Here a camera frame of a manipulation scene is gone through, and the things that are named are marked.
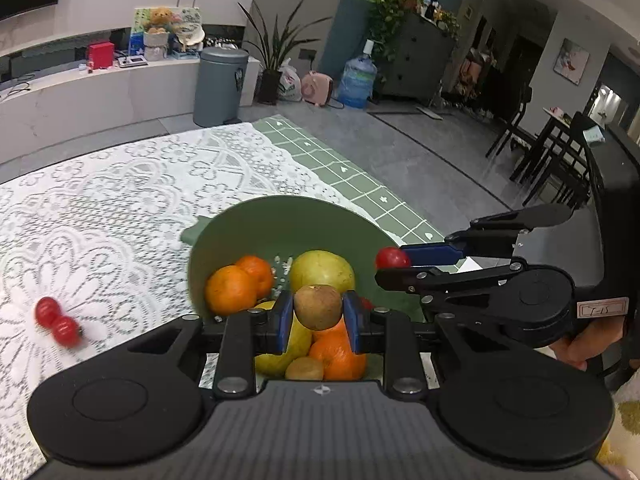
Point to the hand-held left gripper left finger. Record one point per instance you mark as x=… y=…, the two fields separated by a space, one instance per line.
x=282 y=322

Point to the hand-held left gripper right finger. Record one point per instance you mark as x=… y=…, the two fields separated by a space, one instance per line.
x=352 y=324

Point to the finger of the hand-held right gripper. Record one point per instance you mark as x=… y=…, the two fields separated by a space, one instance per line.
x=432 y=255
x=440 y=280

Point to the brown kiwi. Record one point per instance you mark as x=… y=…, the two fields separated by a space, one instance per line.
x=304 y=369
x=317 y=306

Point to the red cherry tomato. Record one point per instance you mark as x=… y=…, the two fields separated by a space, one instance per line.
x=67 y=332
x=392 y=258
x=46 y=311
x=366 y=304

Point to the large mandarin orange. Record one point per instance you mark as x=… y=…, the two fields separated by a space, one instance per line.
x=230 y=291

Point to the green colander bowl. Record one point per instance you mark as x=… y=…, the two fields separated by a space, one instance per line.
x=280 y=225

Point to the person's right hand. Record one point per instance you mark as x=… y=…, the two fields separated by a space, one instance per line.
x=582 y=349

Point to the yellow-green pear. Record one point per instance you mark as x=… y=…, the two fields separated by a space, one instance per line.
x=322 y=269

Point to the green grid table mat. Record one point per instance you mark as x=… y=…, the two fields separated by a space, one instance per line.
x=350 y=180

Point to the white yellow patterned cloth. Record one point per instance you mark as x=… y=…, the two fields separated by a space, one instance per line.
x=625 y=415

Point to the black dining chair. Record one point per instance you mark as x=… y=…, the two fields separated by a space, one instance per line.
x=515 y=127
x=582 y=160

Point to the black dining table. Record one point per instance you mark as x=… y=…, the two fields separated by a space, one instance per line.
x=552 y=130

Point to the blue water jug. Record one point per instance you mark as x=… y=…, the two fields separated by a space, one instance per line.
x=357 y=82

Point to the dark green cabinet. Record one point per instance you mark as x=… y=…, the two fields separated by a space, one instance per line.
x=420 y=65

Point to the pink fan heater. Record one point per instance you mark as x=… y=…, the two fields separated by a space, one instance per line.
x=316 y=88

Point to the white lace tablecloth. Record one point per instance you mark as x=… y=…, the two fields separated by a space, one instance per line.
x=125 y=185

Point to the white plastic bag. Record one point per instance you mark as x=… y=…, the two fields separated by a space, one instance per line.
x=289 y=84

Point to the grey pedal trash can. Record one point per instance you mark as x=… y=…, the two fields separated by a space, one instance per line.
x=220 y=85

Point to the long-leaf potted plant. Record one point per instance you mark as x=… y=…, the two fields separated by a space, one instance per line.
x=272 y=60

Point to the leafy green plant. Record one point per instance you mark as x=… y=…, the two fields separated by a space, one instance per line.
x=395 y=2

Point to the white marble bench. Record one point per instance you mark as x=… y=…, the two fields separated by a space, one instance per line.
x=100 y=95

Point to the white cap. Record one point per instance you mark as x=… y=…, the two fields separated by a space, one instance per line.
x=192 y=36

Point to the white tray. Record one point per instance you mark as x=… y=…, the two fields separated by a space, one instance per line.
x=132 y=62

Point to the blue white box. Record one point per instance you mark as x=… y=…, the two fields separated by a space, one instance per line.
x=136 y=42

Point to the red box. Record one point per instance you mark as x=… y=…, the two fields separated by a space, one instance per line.
x=101 y=55

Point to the yellow plush bear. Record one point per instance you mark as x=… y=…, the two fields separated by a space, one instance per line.
x=160 y=16

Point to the framed wall picture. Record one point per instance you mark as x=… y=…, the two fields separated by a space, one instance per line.
x=571 y=60

